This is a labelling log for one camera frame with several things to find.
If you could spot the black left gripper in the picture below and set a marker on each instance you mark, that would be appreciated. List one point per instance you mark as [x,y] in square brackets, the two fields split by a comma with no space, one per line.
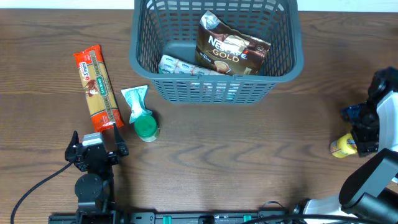
[96,154]

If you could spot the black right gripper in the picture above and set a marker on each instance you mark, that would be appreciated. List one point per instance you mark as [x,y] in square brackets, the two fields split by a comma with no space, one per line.
[363,140]

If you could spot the yellow Mentos bottle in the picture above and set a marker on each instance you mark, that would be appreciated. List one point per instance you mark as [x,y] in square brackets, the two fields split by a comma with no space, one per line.
[343,147]

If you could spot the green lidded jar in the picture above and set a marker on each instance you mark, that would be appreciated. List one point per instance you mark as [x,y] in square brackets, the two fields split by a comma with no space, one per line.
[146,128]

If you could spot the mint green pouch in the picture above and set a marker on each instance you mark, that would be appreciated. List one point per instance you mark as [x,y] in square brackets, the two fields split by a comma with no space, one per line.
[135,98]

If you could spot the tissue pack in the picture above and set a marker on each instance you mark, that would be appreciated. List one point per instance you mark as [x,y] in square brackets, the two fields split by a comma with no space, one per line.
[171,65]

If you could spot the brown Nescafe Gold bag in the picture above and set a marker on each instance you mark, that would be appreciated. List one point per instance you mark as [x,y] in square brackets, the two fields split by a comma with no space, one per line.
[226,50]

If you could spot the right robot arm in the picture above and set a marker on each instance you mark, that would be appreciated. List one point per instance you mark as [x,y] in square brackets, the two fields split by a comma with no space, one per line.
[364,194]

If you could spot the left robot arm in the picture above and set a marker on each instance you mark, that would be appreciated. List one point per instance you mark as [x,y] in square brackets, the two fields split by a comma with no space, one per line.
[95,188]

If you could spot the red spaghetti packet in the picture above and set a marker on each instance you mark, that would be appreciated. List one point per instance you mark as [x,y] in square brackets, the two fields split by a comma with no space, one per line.
[100,98]

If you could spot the grey plastic mesh basket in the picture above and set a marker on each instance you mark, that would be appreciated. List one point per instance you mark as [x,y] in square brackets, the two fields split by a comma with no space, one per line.
[167,27]

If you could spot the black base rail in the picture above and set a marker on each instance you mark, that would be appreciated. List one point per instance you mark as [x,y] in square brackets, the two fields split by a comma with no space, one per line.
[165,218]

